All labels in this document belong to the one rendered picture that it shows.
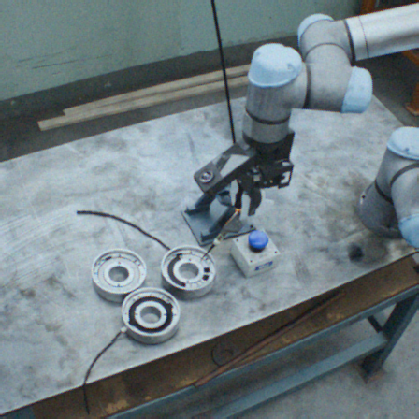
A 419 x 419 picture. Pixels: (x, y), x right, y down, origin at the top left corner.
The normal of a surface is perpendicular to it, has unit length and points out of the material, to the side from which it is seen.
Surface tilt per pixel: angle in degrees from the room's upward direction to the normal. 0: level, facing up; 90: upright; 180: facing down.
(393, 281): 0
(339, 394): 0
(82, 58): 90
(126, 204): 0
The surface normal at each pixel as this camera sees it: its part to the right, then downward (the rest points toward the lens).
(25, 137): 0.08, -0.68
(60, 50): 0.45, 0.68
